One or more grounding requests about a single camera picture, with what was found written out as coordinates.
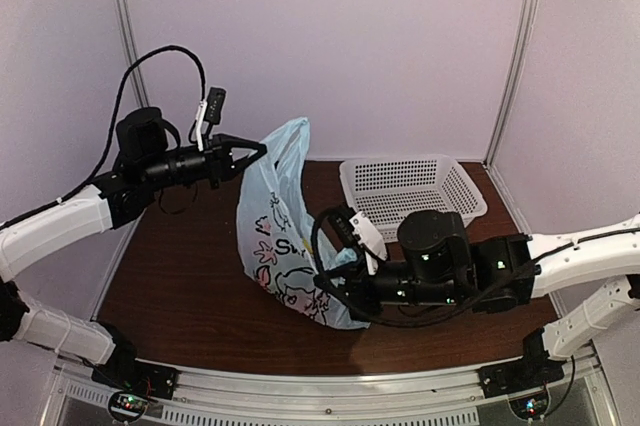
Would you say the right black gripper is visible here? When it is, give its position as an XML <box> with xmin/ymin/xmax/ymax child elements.
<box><xmin>312</xmin><ymin>254</ymin><xmax>463</xmax><ymax>326</ymax></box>

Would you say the left black braided cable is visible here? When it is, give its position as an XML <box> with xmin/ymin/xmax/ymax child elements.
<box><xmin>0</xmin><ymin>45</ymin><xmax>207</xmax><ymax>227</ymax></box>

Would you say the black braided cable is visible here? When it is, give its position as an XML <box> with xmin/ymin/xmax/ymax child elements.
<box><xmin>310</xmin><ymin>209</ymin><xmax>541</xmax><ymax>330</ymax></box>
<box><xmin>0</xmin><ymin>45</ymin><xmax>207</xmax><ymax>227</ymax></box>

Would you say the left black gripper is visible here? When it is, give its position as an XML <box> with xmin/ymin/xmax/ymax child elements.
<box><xmin>140</xmin><ymin>131</ymin><xmax>266</xmax><ymax>189</ymax></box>

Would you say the aluminium corner post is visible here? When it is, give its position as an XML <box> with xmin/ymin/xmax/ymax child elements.
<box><xmin>483</xmin><ymin>0</ymin><xmax>540</xmax><ymax>169</ymax></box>
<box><xmin>114</xmin><ymin>0</ymin><xmax>151</xmax><ymax>109</ymax></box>

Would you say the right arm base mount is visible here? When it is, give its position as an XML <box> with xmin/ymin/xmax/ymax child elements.
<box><xmin>478</xmin><ymin>358</ymin><xmax>564</xmax><ymax>422</ymax></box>

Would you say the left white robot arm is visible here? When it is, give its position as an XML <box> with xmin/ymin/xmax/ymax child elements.
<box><xmin>1</xmin><ymin>107</ymin><xmax>267</xmax><ymax>390</ymax></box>

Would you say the light blue printed plastic bag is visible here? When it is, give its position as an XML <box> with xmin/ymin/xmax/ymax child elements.
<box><xmin>236</xmin><ymin>117</ymin><xmax>370</xmax><ymax>330</ymax></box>

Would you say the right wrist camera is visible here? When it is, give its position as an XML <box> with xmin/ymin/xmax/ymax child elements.
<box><xmin>329</xmin><ymin>205</ymin><xmax>389</xmax><ymax>276</ymax></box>

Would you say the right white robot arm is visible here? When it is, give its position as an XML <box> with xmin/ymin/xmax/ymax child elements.
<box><xmin>342</xmin><ymin>210</ymin><xmax>639</xmax><ymax>388</ymax></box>

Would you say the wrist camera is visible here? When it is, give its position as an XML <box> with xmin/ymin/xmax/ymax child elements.
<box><xmin>189</xmin><ymin>87</ymin><xmax>227</xmax><ymax>152</ymax></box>
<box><xmin>329</xmin><ymin>205</ymin><xmax>389</xmax><ymax>276</ymax></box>

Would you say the right black braided cable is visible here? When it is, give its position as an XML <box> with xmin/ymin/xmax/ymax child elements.
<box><xmin>310</xmin><ymin>209</ymin><xmax>541</xmax><ymax>330</ymax></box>

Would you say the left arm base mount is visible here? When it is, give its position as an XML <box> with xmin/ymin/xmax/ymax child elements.
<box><xmin>85</xmin><ymin>360</ymin><xmax>178</xmax><ymax>424</ymax></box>

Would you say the aluminium front rail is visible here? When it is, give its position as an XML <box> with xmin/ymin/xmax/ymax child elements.
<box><xmin>49</xmin><ymin>340</ymin><xmax>609</xmax><ymax>426</ymax></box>

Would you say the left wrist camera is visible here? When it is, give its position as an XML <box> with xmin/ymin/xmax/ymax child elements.
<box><xmin>189</xmin><ymin>87</ymin><xmax>227</xmax><ymax>152</ymax></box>

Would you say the left aluminium corner post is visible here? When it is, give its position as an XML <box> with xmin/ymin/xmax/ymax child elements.
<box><xmin>114</xmin><ymin>0</ymin><xmax>151</xmax><ymax>109</ymax></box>

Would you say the white perforated plastic basket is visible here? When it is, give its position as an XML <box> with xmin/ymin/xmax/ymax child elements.
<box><xmin>339</xmin><ymin>154</ymin><xmax>488</xmax><ymax>243</ymax></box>

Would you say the right aluminium corner post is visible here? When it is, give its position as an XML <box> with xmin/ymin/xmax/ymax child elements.
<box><xmin>483</xmin><ymin>0</ymin><xmax>540</xmax><ymax>169</ymax></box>

